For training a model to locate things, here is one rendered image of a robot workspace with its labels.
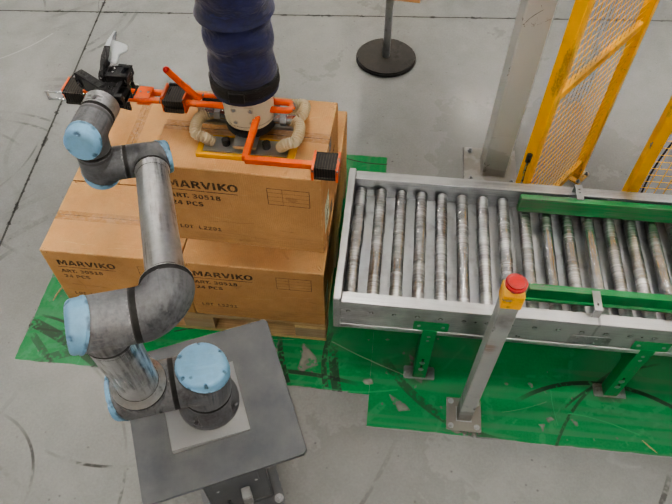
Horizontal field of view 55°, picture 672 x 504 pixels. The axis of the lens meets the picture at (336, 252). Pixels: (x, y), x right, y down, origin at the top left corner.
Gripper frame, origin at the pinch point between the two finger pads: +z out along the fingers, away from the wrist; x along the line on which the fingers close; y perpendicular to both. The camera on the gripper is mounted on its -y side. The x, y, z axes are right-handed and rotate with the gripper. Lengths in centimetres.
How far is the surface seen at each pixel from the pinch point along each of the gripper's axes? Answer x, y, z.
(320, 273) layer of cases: -103, 54, 4
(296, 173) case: -46, 47, 4
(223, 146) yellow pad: -43.4, 20.5, 11.2
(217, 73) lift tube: -14.1, 22.5, 12.7
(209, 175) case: -48, 17, 2
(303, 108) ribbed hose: -37, 46, 26
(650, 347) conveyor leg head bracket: -111, 185, -9
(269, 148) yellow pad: -43, 36, 11
